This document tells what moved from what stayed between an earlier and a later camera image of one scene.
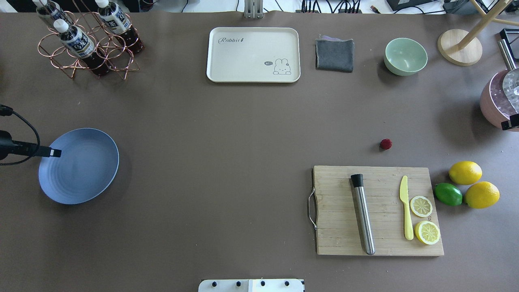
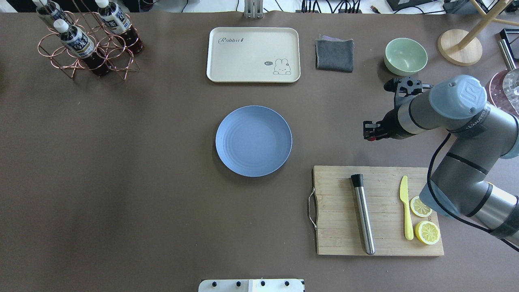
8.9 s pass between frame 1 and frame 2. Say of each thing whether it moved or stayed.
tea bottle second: stayed
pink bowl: stayed
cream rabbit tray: stayed
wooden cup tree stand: stayed
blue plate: moved
